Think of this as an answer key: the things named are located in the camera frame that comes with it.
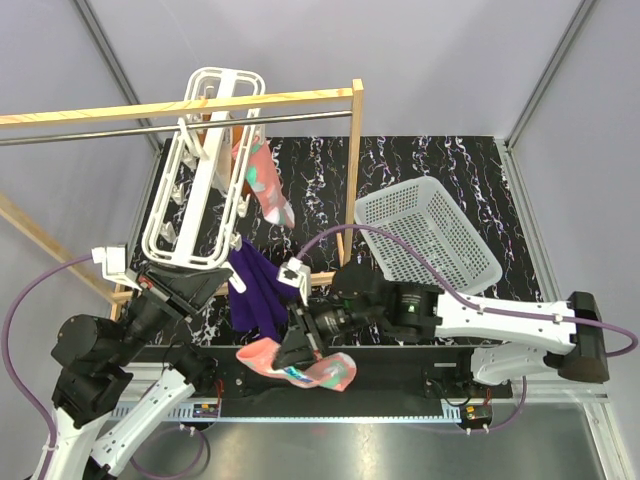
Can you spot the white plastic clip hanger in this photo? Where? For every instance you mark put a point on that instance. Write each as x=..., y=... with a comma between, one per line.
x=192, y=171

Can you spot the purple sock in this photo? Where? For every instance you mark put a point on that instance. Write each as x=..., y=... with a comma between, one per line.
x=262, y=305

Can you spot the pink patterned sock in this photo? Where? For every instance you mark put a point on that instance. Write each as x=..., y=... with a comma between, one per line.
x=334, y=372
x=264, y=183

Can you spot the orange sock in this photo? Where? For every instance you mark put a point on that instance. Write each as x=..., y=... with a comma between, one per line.
x=235, y=140

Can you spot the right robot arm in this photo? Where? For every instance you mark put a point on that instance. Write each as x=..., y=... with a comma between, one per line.
x=564, y=336

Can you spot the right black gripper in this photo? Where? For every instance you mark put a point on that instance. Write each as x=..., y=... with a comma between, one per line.
x=297, y=347

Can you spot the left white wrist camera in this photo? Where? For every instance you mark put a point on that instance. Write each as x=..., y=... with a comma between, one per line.
x=114, y=265

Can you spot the metal rack rod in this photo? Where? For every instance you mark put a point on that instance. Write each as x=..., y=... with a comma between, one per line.
x=18, y=141

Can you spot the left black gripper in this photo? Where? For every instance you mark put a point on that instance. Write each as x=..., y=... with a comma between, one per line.
x=183, y=290

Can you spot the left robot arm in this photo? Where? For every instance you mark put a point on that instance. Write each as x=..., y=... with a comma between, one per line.
x=93, y=353

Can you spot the white plastic basket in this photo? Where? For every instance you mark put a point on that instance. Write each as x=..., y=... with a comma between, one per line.
x=424, y=215

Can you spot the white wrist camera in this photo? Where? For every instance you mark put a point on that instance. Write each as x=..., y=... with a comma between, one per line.
x=114, y=265
x=296, y=274

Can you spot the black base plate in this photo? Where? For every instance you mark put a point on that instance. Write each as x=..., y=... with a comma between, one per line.
x=393, y=384

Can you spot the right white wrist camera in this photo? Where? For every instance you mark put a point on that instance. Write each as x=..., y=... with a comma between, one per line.
x=296, y=274

